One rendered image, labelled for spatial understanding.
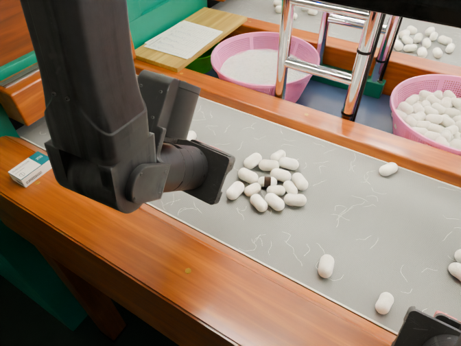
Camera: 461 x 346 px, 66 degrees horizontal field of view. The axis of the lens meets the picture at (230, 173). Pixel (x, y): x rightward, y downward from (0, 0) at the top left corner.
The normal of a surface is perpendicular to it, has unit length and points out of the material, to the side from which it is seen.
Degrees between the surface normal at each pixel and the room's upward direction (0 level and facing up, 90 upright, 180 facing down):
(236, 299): 0
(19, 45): 90
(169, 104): 93
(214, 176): 49
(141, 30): 90
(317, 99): 0
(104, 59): 91
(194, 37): 0
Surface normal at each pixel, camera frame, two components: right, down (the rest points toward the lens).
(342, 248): -0.02, -0.69
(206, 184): -0.40, 0.02
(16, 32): 0.85, 0.37
